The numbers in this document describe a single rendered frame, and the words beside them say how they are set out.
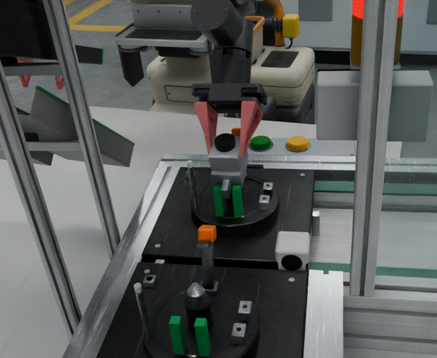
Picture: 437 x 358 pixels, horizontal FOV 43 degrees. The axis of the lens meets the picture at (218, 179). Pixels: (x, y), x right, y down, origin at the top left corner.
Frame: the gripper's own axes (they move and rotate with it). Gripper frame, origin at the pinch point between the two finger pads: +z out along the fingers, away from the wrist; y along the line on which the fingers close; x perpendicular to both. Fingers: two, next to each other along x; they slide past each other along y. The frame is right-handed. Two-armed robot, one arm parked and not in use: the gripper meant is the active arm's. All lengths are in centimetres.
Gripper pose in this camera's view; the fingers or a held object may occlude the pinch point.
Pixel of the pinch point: (226, 151)
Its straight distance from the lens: 80.9
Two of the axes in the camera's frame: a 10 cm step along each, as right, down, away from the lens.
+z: -0.6, 9.9, -1.4
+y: 9.7, 0.3, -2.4
